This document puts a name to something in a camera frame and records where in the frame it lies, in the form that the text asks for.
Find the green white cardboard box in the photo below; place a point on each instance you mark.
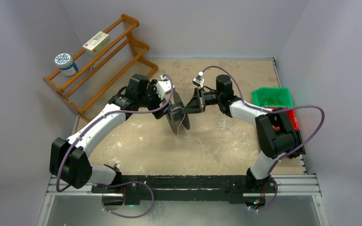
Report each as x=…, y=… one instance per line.
x=98, y=42

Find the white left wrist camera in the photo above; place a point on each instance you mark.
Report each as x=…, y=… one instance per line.
x=164, y=86

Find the green plastic bin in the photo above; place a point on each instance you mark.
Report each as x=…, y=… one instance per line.
x=268, y=96

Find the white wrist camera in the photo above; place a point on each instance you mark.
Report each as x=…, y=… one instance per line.
x=198, y=80
x=164, y=86

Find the blue white round jar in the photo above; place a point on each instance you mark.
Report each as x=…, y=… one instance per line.
x=66, y=64

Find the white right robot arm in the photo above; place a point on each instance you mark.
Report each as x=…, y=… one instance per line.
x=276, y=134

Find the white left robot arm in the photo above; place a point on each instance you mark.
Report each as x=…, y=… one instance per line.
x=69, y=158

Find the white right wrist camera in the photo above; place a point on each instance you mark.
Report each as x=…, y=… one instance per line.
x=198, y=80

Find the black plastic bin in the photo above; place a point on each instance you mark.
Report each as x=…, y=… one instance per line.
x=300, y=151

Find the black perforated cable spool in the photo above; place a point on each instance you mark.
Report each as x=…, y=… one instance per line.
x=175, y=116

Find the orange wooden rack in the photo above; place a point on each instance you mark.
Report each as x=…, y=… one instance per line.
x=100, y=75

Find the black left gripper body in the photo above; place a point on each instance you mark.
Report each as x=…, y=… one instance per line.
x=153, y=99

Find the red plastic bin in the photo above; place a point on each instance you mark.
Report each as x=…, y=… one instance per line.
x=292, y=117

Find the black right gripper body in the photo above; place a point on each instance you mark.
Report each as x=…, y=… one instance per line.
x=201, y=99

